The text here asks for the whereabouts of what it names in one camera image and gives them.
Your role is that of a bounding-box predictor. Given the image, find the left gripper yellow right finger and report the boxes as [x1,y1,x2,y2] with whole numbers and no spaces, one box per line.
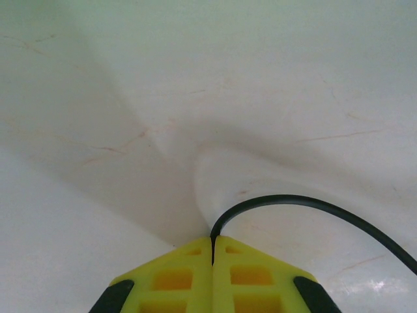
[212,235,343,313]

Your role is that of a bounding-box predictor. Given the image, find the thin black cable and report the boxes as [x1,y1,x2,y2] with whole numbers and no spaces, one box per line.
[210,194,417,276]

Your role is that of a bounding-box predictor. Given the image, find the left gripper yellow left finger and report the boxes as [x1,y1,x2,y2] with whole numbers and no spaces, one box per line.
[87,237,213,313]

